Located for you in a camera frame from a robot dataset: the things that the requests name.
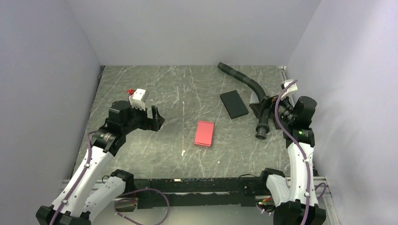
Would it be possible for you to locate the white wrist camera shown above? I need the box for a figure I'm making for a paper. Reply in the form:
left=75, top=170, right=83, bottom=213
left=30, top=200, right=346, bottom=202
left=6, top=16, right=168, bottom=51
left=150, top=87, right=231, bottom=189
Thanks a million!
left=281, top=79, right=298, bottom=100
left=126, top=89, right=149, bottom=111

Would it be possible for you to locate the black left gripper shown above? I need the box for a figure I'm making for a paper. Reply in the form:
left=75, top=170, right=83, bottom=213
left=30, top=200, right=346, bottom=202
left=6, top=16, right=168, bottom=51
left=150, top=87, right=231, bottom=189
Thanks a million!
left=122, top=101, right=164, bottom=134

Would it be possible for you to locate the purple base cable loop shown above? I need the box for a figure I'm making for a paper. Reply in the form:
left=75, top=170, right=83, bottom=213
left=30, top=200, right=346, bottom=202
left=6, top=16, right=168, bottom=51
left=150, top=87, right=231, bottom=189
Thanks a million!
left=114, top=187, right=170, bottom=225

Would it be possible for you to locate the black corrugated hose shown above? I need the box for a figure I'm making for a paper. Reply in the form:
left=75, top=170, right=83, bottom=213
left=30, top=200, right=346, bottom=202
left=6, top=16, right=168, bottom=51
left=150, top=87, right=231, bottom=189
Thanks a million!
left=217, top=62, right=271, bottom=140

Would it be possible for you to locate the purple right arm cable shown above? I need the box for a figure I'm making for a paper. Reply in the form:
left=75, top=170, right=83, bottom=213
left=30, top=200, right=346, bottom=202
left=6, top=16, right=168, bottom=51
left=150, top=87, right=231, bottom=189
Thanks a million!
left=257, top=80, right=328, bottom=225

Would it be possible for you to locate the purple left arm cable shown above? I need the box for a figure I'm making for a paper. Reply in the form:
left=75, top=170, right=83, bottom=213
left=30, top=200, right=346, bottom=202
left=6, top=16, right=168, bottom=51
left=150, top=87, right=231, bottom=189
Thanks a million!
left=48, top=132, right=97, bottom=225

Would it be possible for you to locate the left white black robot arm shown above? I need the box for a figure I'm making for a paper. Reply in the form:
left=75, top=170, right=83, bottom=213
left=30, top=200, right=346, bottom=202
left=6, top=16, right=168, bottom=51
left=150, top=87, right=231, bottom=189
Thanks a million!
left=36, top=100, right=165, bottom=225

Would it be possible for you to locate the aluminium frame rail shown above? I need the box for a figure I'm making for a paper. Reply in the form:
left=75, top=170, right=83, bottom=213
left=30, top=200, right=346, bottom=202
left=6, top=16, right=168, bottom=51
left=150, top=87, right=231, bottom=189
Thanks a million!
left=62, top=176, right=332, bottom=201
left=267, top=66, right=340, bottom=225

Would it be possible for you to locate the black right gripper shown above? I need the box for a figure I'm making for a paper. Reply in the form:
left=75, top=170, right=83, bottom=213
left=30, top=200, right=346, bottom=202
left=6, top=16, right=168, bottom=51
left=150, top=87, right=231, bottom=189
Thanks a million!
left=249, top=91, right=296, bottom=124

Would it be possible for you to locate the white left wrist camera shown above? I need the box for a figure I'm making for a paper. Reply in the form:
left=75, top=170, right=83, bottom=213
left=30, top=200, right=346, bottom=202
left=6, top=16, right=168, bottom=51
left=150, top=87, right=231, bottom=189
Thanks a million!
left=126, top=89, right=149, bottom=111

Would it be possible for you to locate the translucent plastic piece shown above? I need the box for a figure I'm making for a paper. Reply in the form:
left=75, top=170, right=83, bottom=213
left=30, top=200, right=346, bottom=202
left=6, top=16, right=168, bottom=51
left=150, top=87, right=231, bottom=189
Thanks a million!
left=249, top=91, right=259, bottom=107

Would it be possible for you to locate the aluminium front frame rail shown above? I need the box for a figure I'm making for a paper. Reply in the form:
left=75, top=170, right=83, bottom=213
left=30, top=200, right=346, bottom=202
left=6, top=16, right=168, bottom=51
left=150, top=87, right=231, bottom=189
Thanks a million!
left=62, top=176, right=332, bottom=201

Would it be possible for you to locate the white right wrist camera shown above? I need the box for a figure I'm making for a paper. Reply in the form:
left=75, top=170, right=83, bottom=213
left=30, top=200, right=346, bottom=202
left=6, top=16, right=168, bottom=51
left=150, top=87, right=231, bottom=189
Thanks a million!
left=281, top=79, right=298, bottom=100

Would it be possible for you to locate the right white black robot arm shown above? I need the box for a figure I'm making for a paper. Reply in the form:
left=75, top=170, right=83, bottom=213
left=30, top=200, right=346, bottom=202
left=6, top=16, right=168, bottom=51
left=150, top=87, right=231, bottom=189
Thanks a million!
left=256, top=96, right=327, bottom=225

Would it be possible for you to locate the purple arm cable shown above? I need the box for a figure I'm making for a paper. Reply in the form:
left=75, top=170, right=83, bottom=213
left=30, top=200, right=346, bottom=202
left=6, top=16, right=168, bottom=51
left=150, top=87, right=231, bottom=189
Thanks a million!
left=257, top=80, right=328, bottom=225
left=48, top=132, right=97, bottom=225

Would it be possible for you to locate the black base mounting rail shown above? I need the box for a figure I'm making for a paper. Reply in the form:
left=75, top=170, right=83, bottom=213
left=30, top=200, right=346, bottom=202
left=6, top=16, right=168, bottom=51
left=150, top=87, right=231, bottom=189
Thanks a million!
left=122, top=177, right=270, bottom=209

